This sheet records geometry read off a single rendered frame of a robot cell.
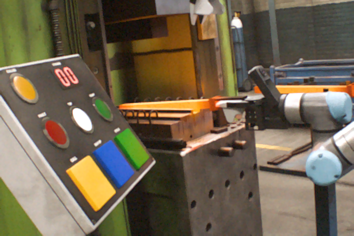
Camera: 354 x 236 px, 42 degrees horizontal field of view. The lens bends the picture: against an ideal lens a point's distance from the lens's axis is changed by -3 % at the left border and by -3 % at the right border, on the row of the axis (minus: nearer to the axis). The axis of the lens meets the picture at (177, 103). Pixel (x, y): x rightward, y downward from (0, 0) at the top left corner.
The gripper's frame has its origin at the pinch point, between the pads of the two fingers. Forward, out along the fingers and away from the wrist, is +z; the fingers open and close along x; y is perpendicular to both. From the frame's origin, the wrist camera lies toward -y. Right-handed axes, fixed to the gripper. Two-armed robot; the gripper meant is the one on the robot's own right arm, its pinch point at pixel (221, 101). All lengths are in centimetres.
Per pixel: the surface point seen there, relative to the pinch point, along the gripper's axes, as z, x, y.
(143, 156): -8.1, -42.3, 2.9
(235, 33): 373, 641, -9
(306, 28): 315, 833, -2
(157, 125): 13.5, -12.5, 3.9
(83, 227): -19, -68, 6
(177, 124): 8.9, -9.3, 4.2
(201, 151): 3.0, -8.1, 12.2
